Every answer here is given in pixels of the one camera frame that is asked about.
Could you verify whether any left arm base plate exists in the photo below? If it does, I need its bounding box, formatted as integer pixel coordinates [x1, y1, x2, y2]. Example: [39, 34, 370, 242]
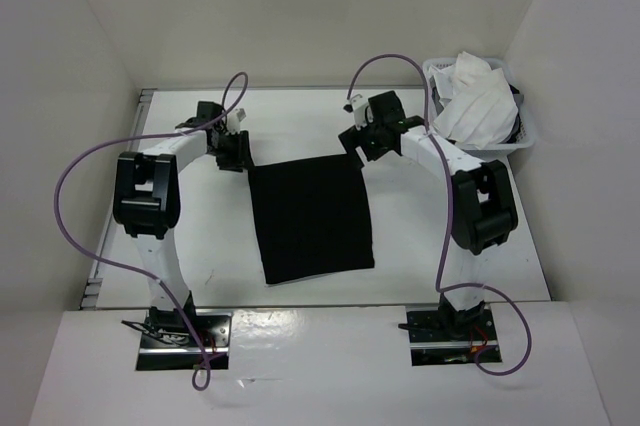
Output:
[121, 313, 232, 371]

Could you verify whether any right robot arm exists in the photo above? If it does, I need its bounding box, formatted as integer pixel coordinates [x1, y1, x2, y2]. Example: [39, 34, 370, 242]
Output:
[339, 91, 518, 339]

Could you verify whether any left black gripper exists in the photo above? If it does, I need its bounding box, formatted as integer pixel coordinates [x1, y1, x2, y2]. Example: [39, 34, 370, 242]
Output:
[209, 129, 256, 173]

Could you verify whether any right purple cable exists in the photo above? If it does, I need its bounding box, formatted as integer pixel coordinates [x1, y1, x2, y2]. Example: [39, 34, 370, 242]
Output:
[347, 53, 532, 376]

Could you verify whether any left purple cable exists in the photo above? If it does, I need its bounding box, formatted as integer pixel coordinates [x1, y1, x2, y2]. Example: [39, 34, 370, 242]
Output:
[53, 71, 250, 391]

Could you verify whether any white skirt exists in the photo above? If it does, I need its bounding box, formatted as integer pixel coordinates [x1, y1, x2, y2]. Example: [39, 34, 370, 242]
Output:
[428, 51, 518, 149]

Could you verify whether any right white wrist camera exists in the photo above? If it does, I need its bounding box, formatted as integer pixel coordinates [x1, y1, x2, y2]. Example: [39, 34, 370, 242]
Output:
[343, 94, 373, 130]

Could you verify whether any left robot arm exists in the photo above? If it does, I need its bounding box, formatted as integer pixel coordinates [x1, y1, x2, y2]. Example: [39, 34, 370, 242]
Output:
[113, 101, 253, 346]

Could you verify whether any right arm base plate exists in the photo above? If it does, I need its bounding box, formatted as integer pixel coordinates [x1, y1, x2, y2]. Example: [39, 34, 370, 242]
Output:
[398, 305, 502, 366]

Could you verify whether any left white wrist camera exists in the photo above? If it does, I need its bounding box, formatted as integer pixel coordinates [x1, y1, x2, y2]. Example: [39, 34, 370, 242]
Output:
[226, 108, 246, 135]

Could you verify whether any white plastic laundry basket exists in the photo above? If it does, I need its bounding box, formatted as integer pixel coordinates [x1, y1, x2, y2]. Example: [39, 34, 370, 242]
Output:
[422, 57, 537, 158]

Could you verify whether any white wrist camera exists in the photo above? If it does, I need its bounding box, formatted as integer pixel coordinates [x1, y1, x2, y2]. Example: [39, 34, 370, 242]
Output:
[226, 108, 246, 135]
[343, 94, 373, 130]

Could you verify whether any purple cable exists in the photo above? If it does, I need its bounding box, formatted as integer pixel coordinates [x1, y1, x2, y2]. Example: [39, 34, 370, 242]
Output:
[53, 71, 250, 391]
[347, 53, 532, 376]

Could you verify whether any black skirt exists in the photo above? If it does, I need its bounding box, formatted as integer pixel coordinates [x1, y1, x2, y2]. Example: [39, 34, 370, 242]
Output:
[248, 154, 375, 285]

